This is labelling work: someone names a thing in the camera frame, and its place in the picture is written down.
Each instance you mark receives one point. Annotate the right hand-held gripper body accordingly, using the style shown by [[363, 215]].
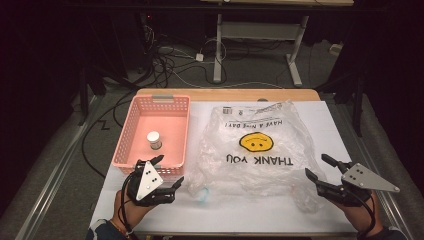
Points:
[[363, 178]]

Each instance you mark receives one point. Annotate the person's right hand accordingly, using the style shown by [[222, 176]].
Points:
[[361, 216]]

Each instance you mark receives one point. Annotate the metal floor rail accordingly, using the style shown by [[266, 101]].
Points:
[[50, 186], [392, 208]]

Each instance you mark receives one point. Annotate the black metal stand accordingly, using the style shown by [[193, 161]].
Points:
[[358, 110], [83, 100]]

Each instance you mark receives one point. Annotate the white table mat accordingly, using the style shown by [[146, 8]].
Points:
[[253, 220]]

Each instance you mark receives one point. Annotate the white metal table frame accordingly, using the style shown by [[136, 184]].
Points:
[[218, 50]]

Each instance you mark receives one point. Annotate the clear plastic smiley bag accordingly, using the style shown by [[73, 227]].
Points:
[[266, 176]]

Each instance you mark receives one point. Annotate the grey table grommet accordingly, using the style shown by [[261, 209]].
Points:
[[262, 99]]

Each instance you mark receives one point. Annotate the small white-capped bottle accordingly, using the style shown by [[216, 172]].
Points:
[[154, 139]]

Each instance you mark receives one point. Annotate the person's left hand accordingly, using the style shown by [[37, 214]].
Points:
[[128, 211]]

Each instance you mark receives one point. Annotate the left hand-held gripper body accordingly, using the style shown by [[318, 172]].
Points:
[[148, 178]]

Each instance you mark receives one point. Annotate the pink plastic basket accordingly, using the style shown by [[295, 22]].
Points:
[[166, 125]]

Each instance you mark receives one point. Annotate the white power adapter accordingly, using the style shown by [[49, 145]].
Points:
[[199, 57]]

